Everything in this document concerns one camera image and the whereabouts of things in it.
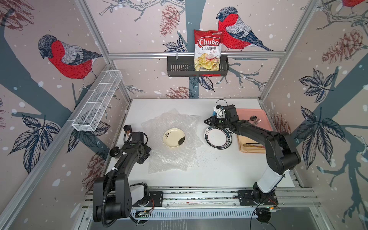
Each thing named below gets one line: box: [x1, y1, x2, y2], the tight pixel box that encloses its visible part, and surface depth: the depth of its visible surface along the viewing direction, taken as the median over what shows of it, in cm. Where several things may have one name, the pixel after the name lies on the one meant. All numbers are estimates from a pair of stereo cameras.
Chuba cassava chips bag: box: [193, 29, 225, 71], surface depth 87 cm
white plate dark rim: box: [204, 126, 233, 150], surface depth 95 cm
